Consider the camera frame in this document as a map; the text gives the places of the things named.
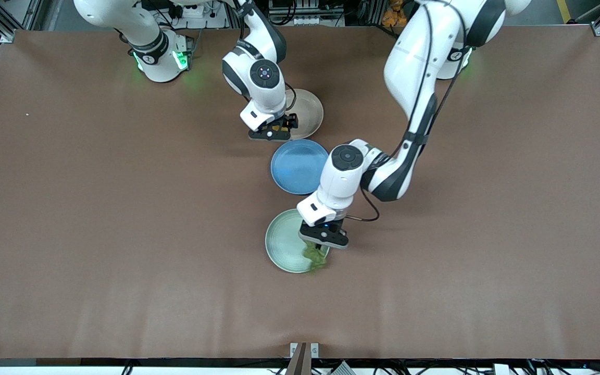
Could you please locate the brown table cover sheet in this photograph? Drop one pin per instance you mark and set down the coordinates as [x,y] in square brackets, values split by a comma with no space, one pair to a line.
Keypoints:
[123,260]

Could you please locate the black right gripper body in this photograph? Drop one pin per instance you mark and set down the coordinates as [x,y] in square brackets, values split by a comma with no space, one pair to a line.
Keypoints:
[289,121]

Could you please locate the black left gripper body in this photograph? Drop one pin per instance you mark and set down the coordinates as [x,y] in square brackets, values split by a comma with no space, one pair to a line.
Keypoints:
[335,227]

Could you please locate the green lettuce leaf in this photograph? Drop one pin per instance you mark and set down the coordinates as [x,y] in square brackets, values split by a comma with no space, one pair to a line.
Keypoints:
[315,258]

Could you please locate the orange snack packets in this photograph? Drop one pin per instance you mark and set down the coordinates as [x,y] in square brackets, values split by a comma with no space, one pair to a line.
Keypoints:
[395,15]

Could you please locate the blue round plate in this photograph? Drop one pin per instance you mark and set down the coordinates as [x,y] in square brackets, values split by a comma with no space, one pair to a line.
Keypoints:
[295,166]

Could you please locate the grey power adapter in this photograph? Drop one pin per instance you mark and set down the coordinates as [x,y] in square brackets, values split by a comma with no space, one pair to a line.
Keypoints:
[342,369]

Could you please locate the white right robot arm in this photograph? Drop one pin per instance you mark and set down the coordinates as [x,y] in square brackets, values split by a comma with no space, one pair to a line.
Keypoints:
[258,73]

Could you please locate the white equipment rack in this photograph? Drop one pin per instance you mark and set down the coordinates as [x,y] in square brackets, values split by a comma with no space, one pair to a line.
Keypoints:
[305,13]

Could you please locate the small white box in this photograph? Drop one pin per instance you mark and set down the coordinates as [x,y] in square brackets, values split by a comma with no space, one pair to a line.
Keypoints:
[501,370]

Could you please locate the pale green round plate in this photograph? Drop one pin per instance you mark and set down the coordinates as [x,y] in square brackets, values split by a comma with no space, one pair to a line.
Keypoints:
[282,242]

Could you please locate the metal table edge bracket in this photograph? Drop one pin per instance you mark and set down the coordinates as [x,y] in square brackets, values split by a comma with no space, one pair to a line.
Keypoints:
[314,350]

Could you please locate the beige round plate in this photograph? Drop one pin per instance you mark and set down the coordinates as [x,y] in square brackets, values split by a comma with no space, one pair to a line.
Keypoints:
[310,112]

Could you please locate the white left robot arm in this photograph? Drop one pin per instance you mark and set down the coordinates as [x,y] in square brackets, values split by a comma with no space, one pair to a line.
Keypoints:
[420,62]

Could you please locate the brown upright pole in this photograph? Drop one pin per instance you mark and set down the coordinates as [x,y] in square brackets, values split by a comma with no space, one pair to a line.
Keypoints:
[300,362]

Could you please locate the white power strip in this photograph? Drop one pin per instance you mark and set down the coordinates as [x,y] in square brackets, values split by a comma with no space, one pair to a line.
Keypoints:
[194,10]

